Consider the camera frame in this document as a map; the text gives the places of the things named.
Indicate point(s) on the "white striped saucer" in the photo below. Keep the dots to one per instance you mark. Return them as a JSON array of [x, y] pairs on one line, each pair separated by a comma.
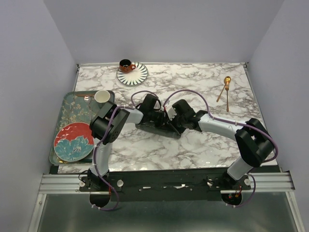
[[135, 77]]

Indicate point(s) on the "gold spoon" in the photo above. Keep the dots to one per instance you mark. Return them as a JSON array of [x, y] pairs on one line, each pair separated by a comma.
[[227, 81]]

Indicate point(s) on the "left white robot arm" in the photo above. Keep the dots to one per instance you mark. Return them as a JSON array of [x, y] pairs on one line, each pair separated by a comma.
[[107, 125]]

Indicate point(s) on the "silver spoon on tray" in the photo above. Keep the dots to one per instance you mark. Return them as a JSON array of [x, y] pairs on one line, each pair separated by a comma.
[[87, 99]]

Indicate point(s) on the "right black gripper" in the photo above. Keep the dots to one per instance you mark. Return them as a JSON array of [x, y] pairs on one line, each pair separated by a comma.
[[172, 123]]

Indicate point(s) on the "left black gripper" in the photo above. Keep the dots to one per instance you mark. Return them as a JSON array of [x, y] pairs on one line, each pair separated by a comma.
[[163, 120]]

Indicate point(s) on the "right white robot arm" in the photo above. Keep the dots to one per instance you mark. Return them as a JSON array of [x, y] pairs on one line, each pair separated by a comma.
[[254, 142]]

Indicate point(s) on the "red and black cup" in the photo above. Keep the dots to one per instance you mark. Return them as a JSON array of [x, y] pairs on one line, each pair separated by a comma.
[[126, 66]]

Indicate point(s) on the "grey cloth napkin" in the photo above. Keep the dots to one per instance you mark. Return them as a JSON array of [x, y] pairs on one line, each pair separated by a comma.
[[166, 130]]

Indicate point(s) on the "copper fork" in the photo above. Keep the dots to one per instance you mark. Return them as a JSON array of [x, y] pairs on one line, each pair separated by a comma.
[[227, 99]]

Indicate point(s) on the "red and blue plate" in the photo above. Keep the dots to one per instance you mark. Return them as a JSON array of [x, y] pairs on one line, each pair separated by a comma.
[[74, 142]]

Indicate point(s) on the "green floral tray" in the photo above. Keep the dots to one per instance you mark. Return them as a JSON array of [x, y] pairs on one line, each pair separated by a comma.
[[74, 109]]

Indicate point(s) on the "white and green cup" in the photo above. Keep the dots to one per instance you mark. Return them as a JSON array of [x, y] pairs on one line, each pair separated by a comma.
[[102, 96]]

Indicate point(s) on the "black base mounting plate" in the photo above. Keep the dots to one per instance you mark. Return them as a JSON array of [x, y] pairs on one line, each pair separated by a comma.
[[212, 184]]

